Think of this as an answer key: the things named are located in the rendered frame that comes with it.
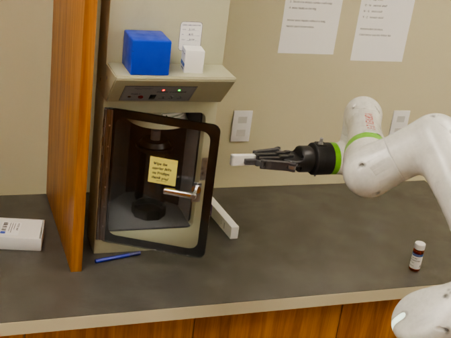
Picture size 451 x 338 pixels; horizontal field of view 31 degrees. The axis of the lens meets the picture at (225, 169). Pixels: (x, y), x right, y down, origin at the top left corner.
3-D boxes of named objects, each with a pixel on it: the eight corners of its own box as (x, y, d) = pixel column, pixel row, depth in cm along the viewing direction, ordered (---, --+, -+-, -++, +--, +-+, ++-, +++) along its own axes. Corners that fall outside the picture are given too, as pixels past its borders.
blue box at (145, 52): (121, 63, 209) (123, 29, 206) (158, 64, 213) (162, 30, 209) (130, 75, 201) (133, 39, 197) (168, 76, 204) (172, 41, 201)
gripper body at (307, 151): (306, 140, 230) (276, 141, 227) (318, 152, 223) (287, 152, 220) (301, 164, 233) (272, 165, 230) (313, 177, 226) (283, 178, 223)
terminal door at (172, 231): (98, 239, 229) (107, 106, 213) (204, 258, 227) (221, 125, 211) (98, 240, 228) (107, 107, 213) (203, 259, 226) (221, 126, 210)
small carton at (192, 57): (180, 66, 213) (182, 44, 210) (198, 68, 214) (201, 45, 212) (183, 72, 208) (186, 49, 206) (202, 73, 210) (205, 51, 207)
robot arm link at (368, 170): (409, 190, 182) (384, 145, 179) (358, 214, 186) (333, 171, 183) (403, 161, 199) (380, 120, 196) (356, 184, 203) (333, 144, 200)
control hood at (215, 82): (103, 98, 213) (105, 62, 209) (219, 98, 224) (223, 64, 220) (111, 114, 203) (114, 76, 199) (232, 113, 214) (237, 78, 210)
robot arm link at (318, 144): (331, 182, 228) (318, 169, 236) (339, 144, 224) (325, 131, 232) (312, 183, 226) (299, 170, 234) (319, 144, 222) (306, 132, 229)
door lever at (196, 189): (166, 188, 219) (166, 179, 218) (200, 194, 219) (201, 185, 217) (162, 196, 214) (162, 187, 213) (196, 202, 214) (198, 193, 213)
